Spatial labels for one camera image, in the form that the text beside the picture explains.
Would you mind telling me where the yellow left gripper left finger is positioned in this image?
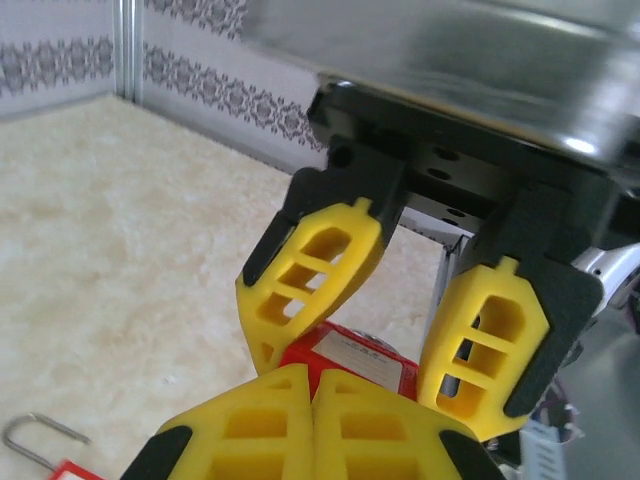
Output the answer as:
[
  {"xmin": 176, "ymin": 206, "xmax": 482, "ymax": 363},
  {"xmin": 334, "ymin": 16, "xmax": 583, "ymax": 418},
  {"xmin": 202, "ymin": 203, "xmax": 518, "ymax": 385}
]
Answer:
[{"xmin": 119, "ymin": 363, "xmax": 315, "ymax": 480}]

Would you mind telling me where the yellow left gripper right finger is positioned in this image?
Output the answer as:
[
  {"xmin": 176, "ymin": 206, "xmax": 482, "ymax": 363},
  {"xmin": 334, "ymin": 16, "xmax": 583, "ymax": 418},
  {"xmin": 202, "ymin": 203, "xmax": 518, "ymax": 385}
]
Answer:
[{"xmin": 313, "ymin": 368, "xmax": 506, "ymax": 480}]

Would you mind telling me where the red padlock with steel shackle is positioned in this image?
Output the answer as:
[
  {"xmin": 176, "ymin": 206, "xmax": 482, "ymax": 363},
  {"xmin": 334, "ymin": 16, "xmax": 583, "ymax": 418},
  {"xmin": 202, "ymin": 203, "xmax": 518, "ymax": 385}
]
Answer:
[
  {"xmin": 1, "ymin": 412, "xmax": 109, "ymax": 480},
  {"xmin": 277, "ymin": 322, "xmax": 420, "ymax": 404}
]

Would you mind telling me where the aluminium frame post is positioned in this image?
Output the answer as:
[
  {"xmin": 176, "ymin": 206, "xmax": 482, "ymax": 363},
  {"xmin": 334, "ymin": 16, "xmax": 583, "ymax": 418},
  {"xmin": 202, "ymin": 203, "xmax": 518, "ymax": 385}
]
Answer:
[
  {"xmin": 433, "ymin": 233, "xmax": 476, "ymax": 361},
  {"xmin": 113, "ymin": 0, "xmax": 147, "ymax": 104}
]

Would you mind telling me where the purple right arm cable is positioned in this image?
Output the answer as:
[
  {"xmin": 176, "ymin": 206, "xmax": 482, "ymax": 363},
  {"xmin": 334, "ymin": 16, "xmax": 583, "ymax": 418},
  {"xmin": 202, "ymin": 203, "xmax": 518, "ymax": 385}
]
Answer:
[{"xmin": 543, "ymin": 377, "xmax": 579, "ymax": 426}]

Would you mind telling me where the slotted grey cable duct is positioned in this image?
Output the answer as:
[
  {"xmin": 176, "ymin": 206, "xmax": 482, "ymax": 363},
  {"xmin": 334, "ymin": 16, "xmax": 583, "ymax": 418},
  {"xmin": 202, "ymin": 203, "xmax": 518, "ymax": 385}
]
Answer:
[{"xmin": 518, "ymin": 423, "xmax": 562, "ymax": 480}]

